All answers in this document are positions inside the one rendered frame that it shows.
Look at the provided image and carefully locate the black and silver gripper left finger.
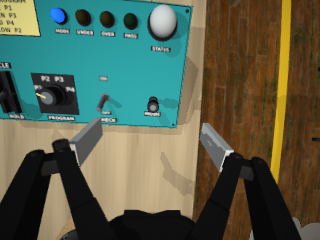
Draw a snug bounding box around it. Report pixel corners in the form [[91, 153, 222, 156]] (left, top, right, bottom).
[[0, 117, 119, 240]]

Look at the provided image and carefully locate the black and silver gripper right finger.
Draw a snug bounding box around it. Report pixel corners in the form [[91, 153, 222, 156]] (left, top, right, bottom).
[[187, 123, 302, 240]]

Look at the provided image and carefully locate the teal control panel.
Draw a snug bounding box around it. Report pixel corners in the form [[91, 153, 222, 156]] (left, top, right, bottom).
[[0, 0, 193, 128]]

